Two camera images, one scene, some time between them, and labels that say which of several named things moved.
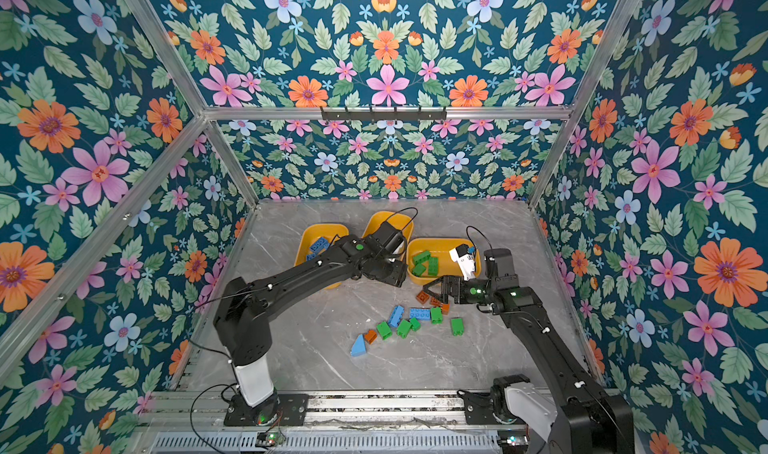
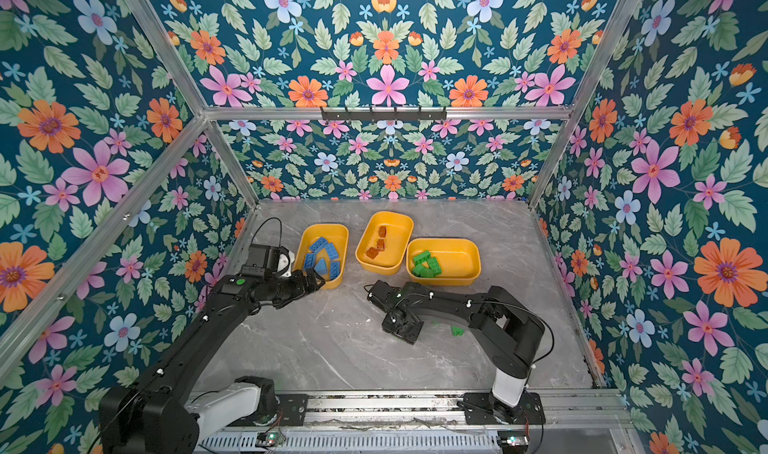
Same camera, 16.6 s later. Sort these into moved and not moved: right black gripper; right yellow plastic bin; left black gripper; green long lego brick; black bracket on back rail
Moved: right black gripper; left black gripper
Not moved: green long lego brick; black bracket on back rail; right yellow plastic bin
